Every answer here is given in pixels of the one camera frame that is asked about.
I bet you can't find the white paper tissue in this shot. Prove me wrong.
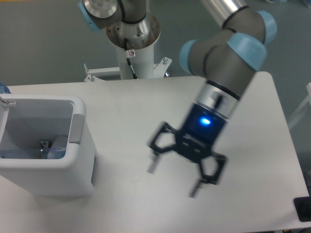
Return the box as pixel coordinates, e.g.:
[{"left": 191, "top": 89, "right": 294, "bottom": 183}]
[{"left": 52, "top": 135, "right": 68, "bottom": 148}]

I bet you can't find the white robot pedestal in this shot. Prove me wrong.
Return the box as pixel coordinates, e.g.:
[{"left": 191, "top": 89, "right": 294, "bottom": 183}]
[{"left": 83, "top": 14, "right": 173, "bottom": 82}]

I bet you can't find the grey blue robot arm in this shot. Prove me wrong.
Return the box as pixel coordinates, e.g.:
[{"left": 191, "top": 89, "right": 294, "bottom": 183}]
[{"left": 78, "top": 0, "right": 277, "bottom": 197}]

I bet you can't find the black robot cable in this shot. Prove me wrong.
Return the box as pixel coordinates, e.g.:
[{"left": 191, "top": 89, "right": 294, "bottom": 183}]
[{"left": 123, "top": 37, "right": 139, "bottom": 80}]

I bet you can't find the black device at table edge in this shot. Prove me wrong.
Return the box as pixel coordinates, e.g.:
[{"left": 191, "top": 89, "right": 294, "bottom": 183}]
[{"left": 294, "top": 196, "right": 311, "bottom": 222}]

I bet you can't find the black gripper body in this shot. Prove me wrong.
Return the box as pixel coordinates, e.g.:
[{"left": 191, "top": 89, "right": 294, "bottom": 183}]
[{"left": 175, "top": 104, "right": 226, "bottom": 164}]

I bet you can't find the white trash can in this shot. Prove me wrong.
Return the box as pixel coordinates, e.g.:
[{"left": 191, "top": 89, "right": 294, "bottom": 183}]
[{"left": 0, "top": 94, "right": 96, "bottom": 197}]

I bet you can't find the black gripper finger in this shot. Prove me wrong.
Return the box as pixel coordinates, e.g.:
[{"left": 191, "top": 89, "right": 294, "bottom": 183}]
[
  {"left": 189, "top": 151, "right": 227, "bottom": 198},
  {"left": 148, "top": 121, "right": 177, "bottom": 174}
]

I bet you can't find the crushed clear plastic bottle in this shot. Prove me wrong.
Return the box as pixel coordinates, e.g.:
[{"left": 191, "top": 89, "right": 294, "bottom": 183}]
[{"left": 0, "top": 147, "right": 67, "bottom": 160}]

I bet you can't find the white frame at right edge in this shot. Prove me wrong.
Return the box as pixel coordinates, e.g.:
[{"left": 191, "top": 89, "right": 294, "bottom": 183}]
[{"left": 287, "top": 83, "right": 311, "bottom": 130}]

